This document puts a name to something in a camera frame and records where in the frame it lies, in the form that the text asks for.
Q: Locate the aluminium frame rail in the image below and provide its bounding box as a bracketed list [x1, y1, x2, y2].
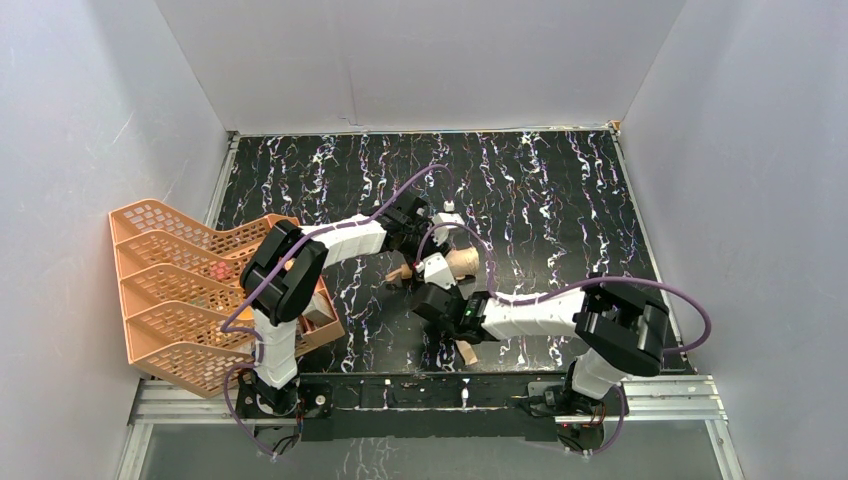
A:
[119, 375, 744, 479]

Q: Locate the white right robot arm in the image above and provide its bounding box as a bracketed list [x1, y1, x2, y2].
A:
[412, 277, 669, 400]

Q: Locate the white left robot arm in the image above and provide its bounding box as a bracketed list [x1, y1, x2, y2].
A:
[239, 193, 450, 415]

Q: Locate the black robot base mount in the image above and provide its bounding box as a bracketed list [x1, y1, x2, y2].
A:
[233, 371, 622, 452]

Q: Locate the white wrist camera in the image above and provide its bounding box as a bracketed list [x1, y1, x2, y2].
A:
[414, 253, 457, 290]
[431, 200, 465, 244]

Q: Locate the beige and black folding umbrella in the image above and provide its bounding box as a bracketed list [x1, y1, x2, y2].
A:
[384, 247, 480, 365]

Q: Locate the grey box in organizer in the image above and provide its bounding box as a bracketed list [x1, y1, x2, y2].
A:
[302, 292, 337, 329]

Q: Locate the orange plastic file organizer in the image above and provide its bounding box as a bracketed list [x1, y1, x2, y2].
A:
[108, 198, 346, 400]

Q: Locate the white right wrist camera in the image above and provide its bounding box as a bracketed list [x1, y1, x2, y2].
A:
[414, 253, 457, 290]

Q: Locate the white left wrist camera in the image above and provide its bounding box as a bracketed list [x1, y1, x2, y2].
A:
[431, 200, 465, 244]

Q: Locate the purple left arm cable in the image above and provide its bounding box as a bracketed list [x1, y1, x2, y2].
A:
[218, 162, 458, 458]

